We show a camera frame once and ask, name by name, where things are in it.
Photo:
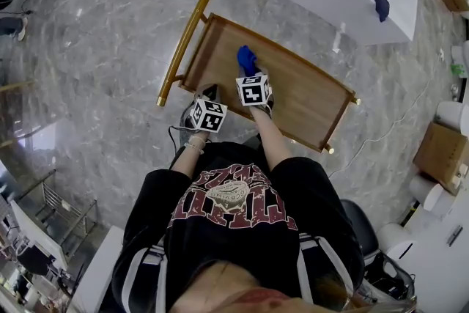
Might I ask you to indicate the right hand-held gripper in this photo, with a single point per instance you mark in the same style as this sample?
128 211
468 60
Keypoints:
254 91

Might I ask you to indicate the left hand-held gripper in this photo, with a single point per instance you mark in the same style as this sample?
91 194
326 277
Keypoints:
209 117

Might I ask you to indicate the blue cloth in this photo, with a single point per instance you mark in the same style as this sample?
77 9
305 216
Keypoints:
246 58

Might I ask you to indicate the wooden serving cart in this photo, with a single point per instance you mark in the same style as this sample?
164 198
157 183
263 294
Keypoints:
300 95

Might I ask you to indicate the person's right forearm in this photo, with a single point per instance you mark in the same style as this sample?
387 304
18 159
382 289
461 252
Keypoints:
271 143

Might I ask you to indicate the person's left forearm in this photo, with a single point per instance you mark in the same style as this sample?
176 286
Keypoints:
188 165

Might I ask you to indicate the dark grey cloth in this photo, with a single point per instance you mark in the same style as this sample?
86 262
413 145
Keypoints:
381 5

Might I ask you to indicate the person's black printed t-shirt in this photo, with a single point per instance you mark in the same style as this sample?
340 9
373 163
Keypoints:
238 231

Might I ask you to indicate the black office chair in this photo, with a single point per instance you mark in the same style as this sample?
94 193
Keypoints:
362 227

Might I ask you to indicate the person's face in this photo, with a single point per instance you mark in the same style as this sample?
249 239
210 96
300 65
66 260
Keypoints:
220 289

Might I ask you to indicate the large cardboard box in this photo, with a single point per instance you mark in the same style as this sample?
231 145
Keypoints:
439 154

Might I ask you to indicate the green bottle pack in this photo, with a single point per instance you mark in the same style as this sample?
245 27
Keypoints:
458 70

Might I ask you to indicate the white table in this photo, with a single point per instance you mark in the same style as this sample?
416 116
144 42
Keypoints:
99 267

